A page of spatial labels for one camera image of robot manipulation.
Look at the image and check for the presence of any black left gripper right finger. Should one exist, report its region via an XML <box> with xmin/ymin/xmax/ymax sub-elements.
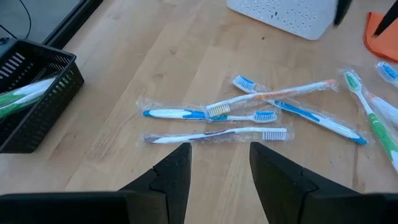
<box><xmin>249</xmin><ymin>142</ymin><xmax>398</xmax><ymax>224</ymax></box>

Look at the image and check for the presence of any blue toothbrush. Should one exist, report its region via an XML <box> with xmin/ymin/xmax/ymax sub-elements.
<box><xmin>374</xmin><ymin>60</ymin><xmax>398</xmax><ymax>88</ymax></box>
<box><xmin>231</xmin><ymin>74</ymin><xmax>369</xmax><ymax>147</ymax></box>
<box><xmin>136</xmin><ymin>97</ymin><xmax>280</xmax><ymax>125</ymax></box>

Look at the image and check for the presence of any orange flat plastic lid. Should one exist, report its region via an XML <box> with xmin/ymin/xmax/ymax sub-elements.
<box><xmin>363</xmin><ymin>11</ymin><xmax>398</xmax><ymax>63</ymax></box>

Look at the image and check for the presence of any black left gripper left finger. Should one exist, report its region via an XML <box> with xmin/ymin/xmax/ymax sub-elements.
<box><xmin>0</xmin><ymin>142</ymin><xmax>193</xmax><ymax>224</ymax></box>

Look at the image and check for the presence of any black slotted plastic basket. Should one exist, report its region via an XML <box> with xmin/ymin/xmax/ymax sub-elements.
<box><xmin>0</xmin><ymin>37</ymin><xmax>86</xmax><ymax>154</ymax></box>

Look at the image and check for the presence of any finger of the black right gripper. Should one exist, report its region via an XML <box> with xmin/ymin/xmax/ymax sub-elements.
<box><xmin>373</xmin><ymin>0</ymin><xmax>398</xmax><ymax>37</ymax></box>
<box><xmin>333</xmin><ymin>0</ymin><xmax>354</xmax><ymax>27</ymax></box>

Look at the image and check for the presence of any green toothbrush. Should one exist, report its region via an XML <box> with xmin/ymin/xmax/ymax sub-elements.
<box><xmin>0</xmin><ymin>90</ymin><xmax>45</xmax><ymax>120</ymax></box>
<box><xmin>0</xmin><ymin>77</ymin><xmax>58</xmax><ymax>107</ymax></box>
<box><xmin>341</xmin><ymin>69</ymin><xmax>398</xmax><ymax>174</ymax></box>

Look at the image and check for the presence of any white perforated plastic basket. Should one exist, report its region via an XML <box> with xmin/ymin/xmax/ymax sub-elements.
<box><xmin>226</xmin><ymin>0</ymin><xmax>340</xmax><ymax>42</ymax></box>

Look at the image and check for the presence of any purple toothbrush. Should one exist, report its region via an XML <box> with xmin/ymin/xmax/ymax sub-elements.
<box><xmin>141</xmin><ymin>125</ymin><xmax>295</xmax><ymax>147</ymax></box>

